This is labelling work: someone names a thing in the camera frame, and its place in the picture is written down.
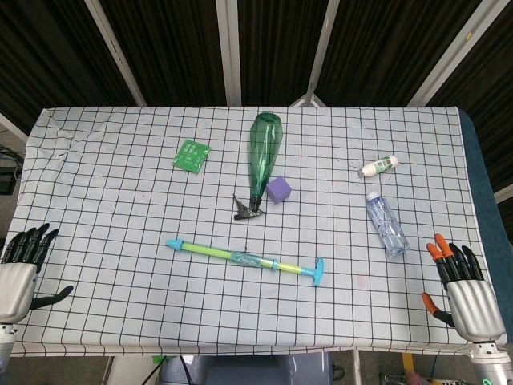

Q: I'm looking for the black equipment box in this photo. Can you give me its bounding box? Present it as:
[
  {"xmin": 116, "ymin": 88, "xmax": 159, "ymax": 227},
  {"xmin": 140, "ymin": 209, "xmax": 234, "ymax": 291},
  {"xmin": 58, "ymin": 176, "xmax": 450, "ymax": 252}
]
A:
[{"xmin": 0, "ymin": 146, "xmax": 25, "ymax": 197}]

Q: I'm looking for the green spray bottle black trigger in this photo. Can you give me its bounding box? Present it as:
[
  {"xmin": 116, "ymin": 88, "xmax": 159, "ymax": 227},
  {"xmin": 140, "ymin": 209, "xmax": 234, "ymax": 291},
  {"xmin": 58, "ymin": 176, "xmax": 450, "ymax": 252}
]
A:
[{"xmin": 233, "ymin": 112, "xmax": 285, "ymax": 222}]

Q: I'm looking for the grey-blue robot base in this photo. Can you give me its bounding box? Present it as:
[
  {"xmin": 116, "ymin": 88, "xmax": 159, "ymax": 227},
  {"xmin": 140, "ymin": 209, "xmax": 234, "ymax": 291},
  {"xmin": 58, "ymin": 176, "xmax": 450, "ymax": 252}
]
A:
[{"xmin": 160, "ymin": 351, "xmax": 334, "ymax": 385}]

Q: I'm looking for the blue padded table edge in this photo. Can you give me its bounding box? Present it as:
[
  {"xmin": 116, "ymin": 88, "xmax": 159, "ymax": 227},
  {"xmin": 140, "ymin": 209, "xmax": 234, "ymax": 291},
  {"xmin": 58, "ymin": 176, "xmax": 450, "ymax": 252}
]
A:
[{"xmin": 458, "ymin": 110, "xmax": 513, "ymax": 346}]

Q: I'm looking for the black-fingered silver left robot hand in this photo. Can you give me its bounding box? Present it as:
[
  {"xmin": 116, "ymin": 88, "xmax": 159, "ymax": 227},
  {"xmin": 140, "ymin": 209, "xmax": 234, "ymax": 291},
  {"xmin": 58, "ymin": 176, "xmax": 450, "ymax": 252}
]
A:
[{"xmin": 0, "ymin": 223, "xmax": 75, "ymax": 324}]

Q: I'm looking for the clear plastic water bottle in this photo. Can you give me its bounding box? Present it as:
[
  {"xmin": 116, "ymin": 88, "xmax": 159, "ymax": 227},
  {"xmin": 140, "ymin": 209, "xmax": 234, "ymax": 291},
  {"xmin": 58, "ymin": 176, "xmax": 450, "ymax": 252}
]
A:
[{"xmin": 366, "ymin": 192, "xmax": 411, "ymax": 258}]

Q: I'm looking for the small white bottle green label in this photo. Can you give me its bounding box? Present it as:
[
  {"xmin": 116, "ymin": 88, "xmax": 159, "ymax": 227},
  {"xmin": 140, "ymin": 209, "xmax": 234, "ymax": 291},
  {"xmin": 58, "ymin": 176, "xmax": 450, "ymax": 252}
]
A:
[{"xmin": 358, "ymin": 155, "xmax": 399, "ymax": 179}]

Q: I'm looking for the purple foam cube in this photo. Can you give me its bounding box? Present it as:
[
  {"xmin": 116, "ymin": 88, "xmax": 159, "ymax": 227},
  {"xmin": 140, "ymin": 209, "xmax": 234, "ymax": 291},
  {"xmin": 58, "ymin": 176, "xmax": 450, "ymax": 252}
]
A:
[{"xmin": 265, "ymin": 175, "xmax": 293, "ymax": 205}]

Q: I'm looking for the green foil packet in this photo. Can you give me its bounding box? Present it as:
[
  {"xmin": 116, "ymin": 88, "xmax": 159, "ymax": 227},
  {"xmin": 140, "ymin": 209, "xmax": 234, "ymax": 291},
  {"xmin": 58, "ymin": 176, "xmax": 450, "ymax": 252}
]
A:
[{"xmin": 172, "ymin": 138, "xmax": 212, "ymax": 174}]

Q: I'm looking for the white black-grid tablecloth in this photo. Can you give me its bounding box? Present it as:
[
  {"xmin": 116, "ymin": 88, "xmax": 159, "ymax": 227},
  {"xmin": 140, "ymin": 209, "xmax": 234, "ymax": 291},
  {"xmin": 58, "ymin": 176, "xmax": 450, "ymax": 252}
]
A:
[{"xmin": 0, "ymin": 105, "xmax": 507, "ymax": 358}]

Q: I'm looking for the blue green water pump toy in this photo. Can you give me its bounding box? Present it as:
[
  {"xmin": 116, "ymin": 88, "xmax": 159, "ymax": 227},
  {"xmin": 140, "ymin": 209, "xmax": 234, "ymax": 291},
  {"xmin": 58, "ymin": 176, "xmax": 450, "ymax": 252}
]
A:
[{"xmin": 166, "ymin": 238, "xmax": 326, "ymax": 288}]

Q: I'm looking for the orange-tipped silver right robot hand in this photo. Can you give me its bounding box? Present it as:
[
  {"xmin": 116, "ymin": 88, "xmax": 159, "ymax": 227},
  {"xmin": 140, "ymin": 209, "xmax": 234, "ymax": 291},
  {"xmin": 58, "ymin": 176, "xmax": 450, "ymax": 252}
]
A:
[{"xmin": 420, "ymin": 233, "xmax": 507, "ymax": 342}]

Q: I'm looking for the white table leg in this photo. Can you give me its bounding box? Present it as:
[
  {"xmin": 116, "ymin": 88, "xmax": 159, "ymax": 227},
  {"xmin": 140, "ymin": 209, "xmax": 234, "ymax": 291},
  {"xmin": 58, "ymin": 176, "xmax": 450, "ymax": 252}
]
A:
[{"xmin": 351, "ymin": 348, "xmax": 362, "ymax": 385}]

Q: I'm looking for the white partition frame post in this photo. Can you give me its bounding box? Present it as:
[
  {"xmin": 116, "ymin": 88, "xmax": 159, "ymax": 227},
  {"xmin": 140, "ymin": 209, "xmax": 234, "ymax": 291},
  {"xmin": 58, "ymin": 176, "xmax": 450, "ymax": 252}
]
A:
[
  {"xmin": 215, "ymin": 0, "xmax": 243, "ymax": 107},
  {"xmin": 83, "ymin": 0, "xmax": 147, "ymax": 107},
  {"xmin": 404, "ymin": 0, "xmax": 507, "ymax": 107},
  {"xmin": 288, "ymin": 0, "xmax": 341, "ymax": 108}
]

